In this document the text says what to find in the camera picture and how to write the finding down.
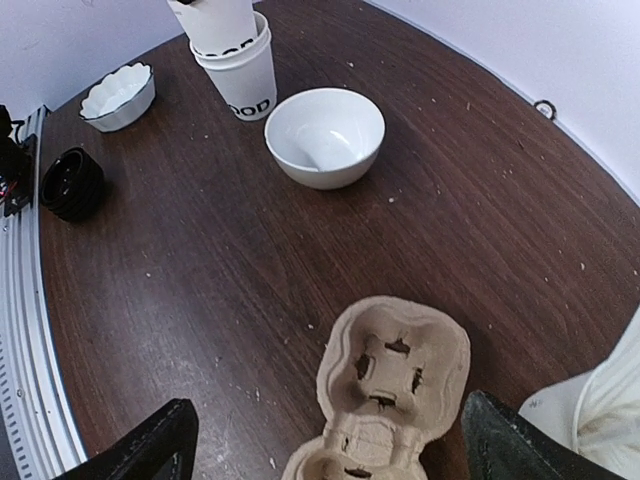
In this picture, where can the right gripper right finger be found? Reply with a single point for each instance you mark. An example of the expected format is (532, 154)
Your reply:
(501, 444)

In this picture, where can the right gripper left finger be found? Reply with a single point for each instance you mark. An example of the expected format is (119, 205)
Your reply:
(163, 446)

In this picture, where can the brown pulp cup carrier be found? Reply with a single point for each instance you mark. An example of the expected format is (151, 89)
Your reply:
(391, 380)

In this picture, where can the white cup holding straws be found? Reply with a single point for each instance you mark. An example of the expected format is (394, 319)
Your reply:
(596, 414)

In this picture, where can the stack of black lids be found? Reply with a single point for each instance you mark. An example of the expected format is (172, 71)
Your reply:
(73, 186)

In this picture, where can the white round ceramic bowl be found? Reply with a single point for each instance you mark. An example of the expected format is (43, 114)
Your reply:
(325, 138)

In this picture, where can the white scalloped ceramic dish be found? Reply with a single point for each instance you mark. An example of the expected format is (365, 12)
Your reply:
(120, 98)

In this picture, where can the stack of white paper cups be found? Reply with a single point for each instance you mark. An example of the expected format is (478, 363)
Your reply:
(231, 42)

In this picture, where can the aluminium front rail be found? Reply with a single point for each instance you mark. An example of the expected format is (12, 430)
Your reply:
(36, 416)

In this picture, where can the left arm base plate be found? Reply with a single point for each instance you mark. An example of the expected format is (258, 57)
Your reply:
(18, 159)

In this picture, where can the black wall grommet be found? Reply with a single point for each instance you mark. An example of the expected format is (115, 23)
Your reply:
(546, 108)

